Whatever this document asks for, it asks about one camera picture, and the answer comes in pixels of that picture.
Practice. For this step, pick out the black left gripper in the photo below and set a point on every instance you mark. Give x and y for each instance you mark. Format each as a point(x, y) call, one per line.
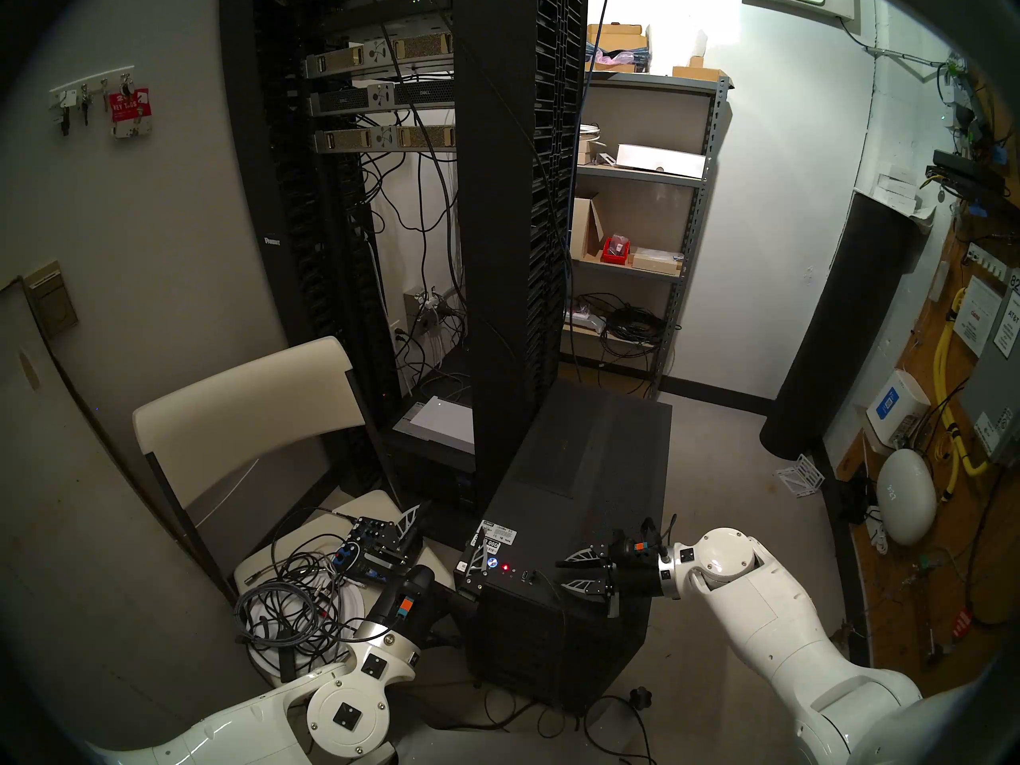
point(438, 604)

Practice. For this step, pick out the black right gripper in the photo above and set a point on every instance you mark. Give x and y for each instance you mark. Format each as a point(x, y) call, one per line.
point(637, 578)

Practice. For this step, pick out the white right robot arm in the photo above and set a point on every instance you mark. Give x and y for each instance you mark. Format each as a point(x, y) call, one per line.
point(773, 612)

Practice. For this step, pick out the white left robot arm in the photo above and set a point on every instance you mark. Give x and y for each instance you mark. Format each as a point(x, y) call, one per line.
point(347, 708)

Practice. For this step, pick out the black workstation tower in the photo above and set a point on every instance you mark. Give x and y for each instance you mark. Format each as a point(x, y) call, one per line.
point(590, 453)

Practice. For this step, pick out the black blue audio mixer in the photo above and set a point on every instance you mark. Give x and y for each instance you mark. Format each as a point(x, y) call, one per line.
point(355, 550)

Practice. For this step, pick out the silver flat device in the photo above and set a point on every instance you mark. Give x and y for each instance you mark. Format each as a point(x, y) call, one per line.
point(438, 425)

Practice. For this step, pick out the black power plug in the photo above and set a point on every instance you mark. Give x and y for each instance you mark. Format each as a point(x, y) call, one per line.
point(641, 697)

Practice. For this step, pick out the cream folding chair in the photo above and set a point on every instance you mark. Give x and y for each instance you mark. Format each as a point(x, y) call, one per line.
point(239, 397)

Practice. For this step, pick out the white plastic package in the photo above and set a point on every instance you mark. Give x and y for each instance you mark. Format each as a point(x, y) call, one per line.
point(583, 321)

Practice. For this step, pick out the white power strip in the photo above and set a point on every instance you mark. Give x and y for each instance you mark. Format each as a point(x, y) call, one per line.
point(876, 532)

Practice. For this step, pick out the flat tan box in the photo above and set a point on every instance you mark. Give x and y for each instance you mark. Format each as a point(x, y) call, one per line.
point(657, 261)

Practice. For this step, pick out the small red bin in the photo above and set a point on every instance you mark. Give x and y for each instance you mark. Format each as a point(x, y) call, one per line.
point(615, 252)

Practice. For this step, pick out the white egg-shaped device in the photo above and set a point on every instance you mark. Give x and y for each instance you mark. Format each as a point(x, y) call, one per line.
point(906, 496)

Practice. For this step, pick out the open cardboard box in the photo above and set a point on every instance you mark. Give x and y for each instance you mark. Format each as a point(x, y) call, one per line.
point(584, 229)

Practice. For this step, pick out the black server rack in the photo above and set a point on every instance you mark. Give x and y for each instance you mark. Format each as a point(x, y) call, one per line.
point(510, 213)

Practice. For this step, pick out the white router blue label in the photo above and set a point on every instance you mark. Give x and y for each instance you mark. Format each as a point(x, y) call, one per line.
point(896, 409)

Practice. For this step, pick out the leaning grey board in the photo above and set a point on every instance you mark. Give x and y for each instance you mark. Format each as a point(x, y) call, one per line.
point(80, 532)

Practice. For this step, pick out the red round tag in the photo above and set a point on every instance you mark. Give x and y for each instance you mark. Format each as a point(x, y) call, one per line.
point(963, 621)

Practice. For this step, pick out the grey metal shelf unit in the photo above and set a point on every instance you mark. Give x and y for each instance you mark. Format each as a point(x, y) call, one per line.
point(637, 174)

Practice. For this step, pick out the white flat box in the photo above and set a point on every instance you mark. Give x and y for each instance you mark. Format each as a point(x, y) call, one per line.
point(661, 160)

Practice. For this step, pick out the small cardboard box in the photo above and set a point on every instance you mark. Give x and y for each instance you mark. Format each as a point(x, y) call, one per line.
point(590, 154)

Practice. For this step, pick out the grey utility box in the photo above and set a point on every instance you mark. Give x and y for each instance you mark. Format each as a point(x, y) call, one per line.
point(1000, 397)

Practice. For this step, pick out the white paper notice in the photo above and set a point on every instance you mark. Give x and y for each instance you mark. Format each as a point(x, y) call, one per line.
point(978, 317)

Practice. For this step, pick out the small white box stack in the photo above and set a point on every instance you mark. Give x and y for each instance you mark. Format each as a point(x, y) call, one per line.
point(900, 190)

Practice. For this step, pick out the low flat cardboard box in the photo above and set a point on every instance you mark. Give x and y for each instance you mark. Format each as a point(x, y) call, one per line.
point(700, 74)

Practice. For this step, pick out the pink plastic bag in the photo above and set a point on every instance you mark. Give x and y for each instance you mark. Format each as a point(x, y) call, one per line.
point(617, 60)

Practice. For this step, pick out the brown cardboard box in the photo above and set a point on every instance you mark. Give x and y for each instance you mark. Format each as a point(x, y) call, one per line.
point(617, 38)

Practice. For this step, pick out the dark hanging key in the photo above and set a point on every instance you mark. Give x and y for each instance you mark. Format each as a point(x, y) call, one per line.
point(65, 119)
point(84, 111)

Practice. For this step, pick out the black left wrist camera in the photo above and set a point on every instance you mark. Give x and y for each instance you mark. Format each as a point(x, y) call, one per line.
point(410, 594)

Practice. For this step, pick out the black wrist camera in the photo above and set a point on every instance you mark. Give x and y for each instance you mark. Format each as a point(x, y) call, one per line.
point(410, 594)
point(637, 542)

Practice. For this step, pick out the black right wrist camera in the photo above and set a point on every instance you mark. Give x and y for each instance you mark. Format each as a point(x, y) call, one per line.
point(637, 542)

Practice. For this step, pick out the grey wall outlet box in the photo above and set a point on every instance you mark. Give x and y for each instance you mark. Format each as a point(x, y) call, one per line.
point(430, 309)

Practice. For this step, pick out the gold-faced rack switch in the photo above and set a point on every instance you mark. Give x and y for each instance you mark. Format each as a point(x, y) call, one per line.
point(374, 54)
point(382, 138)

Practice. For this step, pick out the beige wall box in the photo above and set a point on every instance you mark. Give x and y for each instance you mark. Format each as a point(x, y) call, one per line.
point(50, 301)

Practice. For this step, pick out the black wall-mounted device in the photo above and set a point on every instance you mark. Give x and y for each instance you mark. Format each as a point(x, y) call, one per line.
point(964, 174)

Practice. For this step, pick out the white key hook rail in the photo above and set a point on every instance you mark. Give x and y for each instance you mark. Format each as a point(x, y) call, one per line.
point(92, 88)

